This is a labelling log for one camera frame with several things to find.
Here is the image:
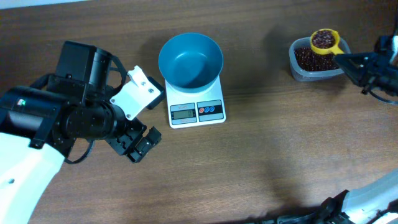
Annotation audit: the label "blue-grey bowl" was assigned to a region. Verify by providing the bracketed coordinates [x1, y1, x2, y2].
[158, 32, 224, 94]

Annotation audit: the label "yellow measuring scoop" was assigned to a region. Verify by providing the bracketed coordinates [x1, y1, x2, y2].
[310, 29, 344, 55]

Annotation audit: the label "white digital kitchen scale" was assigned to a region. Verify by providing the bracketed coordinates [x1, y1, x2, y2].
[165, 77, 226, 129]

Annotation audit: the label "clear plastic container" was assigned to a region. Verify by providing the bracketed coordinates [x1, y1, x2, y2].
[289, 37, 344, 82]

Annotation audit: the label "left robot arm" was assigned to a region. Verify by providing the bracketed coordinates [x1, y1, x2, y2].
[1, 41, 165, 223]

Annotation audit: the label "red adzuki beans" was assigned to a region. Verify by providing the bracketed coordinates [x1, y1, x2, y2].
[294, 47, 338, 72]

